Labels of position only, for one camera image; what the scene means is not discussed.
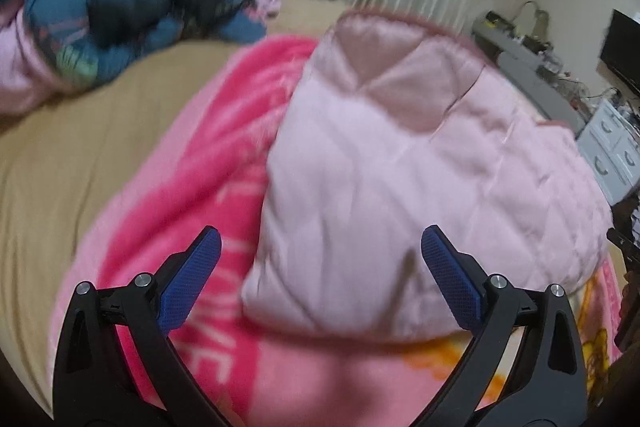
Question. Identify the clutter of small desk things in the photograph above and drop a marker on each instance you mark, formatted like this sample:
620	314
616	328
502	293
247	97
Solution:
530	42

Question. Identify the white drawer cabinet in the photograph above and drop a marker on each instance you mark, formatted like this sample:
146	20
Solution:
612	147

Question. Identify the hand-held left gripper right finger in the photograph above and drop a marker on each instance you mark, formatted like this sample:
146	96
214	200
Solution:
452	277

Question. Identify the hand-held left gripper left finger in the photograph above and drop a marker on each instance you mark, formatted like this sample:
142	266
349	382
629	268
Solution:
190	282

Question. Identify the black flat screen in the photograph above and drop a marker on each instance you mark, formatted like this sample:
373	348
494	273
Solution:
622	52

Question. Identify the pink quilted jacket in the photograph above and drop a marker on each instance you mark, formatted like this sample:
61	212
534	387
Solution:
375	182

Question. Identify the blue floral duvet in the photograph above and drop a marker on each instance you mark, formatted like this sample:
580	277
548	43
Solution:
110	2

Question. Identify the grey desk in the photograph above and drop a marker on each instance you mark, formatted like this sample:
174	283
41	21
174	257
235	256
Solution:
530	82

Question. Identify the bed with tan sheet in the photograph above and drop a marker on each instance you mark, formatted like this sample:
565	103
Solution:
100	132

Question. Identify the pink printed blanket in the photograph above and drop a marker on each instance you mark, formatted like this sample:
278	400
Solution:
225	157

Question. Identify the small lilac cloth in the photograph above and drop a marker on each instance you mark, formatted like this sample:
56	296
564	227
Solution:
267	4

